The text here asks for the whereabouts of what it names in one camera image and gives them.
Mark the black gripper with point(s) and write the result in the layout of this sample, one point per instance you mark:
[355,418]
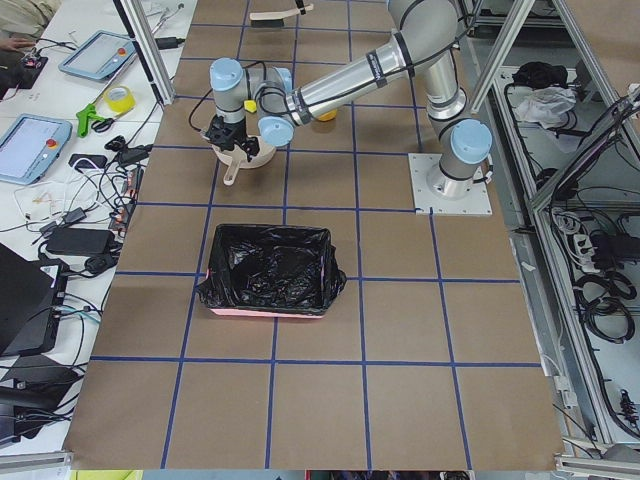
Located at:
[237,132]

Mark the beige dustpan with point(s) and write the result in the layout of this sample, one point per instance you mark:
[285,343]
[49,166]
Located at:
[238,159]

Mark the white hand brush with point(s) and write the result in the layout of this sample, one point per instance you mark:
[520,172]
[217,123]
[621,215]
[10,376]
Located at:
[276,19]

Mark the yellow sponge piece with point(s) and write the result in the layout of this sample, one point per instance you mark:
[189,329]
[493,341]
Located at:
[250,106]

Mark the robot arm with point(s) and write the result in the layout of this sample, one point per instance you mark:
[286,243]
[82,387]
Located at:
[420,47]

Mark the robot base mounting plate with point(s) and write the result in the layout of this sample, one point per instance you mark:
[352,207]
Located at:
[436,194]

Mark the pink bin with black bag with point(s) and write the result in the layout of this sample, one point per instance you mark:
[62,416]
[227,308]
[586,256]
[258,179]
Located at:
[271,270]

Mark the yellow tape roll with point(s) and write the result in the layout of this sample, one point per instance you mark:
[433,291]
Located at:
[119,99]

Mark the black scissors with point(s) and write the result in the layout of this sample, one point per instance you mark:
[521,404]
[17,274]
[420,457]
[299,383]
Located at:
[101,124]

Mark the upper teach pendant tablet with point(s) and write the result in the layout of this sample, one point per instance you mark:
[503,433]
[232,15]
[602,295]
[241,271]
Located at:
[99,57]

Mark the teach pendant tablet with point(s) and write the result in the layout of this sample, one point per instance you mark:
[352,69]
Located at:
[99,57]
[30,146]

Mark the black power adapter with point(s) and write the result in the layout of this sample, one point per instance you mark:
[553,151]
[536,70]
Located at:
[80,242]

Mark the lower teach pendant tablet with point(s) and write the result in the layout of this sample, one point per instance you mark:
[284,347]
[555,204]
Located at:
[30,146]

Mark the black laptop computer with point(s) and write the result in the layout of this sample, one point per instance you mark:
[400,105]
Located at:
[31,292]

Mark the white crumpled cloth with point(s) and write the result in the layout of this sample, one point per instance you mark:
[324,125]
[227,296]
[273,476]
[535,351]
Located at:
[548,107]

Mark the green handled tool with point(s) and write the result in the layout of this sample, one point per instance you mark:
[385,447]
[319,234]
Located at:
[84,117]

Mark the aluminium frame post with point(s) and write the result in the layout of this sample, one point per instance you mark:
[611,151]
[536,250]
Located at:
[137,27]

